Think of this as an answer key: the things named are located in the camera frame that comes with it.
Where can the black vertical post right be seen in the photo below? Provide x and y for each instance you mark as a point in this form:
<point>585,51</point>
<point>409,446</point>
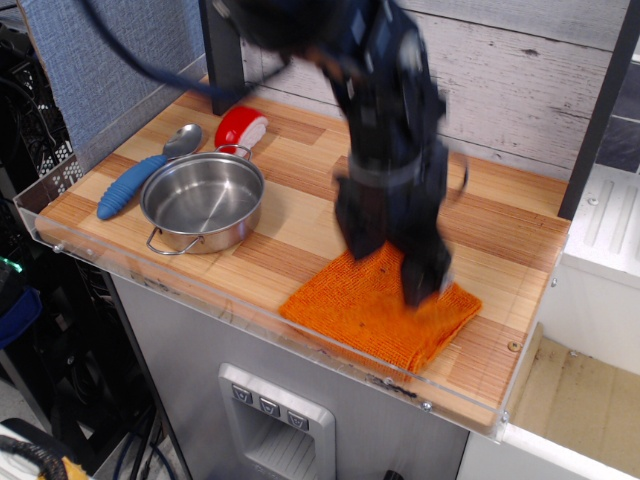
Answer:
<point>613,81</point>

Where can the silver toy fridge cabinet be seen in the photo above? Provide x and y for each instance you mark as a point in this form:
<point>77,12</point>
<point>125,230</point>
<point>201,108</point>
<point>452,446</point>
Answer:
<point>242,406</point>

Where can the stainless steel pot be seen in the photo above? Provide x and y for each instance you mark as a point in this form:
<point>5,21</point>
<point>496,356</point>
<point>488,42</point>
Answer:
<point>203,203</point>

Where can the blue handled metal spoon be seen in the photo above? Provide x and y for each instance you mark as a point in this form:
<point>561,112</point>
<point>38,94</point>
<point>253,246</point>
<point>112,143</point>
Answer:
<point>185,141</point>

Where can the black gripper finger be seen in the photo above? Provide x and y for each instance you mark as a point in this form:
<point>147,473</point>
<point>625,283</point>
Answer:
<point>359,213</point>
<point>426,261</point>

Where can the black plastic crate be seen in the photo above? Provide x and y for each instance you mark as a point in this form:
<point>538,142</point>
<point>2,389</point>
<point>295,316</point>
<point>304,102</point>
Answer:
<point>35,143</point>

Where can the clear acrylic table guard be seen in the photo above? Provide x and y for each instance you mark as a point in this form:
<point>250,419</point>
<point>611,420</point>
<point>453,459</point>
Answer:
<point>505,233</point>

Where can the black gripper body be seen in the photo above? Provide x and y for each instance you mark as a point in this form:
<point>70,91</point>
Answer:
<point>382,83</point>

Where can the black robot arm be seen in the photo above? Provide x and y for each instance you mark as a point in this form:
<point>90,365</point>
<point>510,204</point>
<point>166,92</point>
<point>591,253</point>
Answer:
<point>295,28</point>

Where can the white toy sink unit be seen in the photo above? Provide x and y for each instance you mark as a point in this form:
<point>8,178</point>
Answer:
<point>574,411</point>

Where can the orange knitted cloth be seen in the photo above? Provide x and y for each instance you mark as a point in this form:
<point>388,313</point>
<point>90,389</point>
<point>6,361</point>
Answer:
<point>360,305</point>

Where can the blue fabric panel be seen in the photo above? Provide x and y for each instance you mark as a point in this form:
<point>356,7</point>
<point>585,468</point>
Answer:
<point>103,101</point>

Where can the black vertical post left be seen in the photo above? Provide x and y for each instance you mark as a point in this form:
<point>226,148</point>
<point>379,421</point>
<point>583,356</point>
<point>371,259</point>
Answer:
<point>222,49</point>

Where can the red and white sushi toy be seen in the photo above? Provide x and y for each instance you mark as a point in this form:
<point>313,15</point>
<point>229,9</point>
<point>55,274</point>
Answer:
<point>240,130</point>

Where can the black vertical post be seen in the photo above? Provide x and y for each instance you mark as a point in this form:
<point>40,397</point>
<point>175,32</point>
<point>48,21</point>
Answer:
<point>613,81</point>
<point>222,49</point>

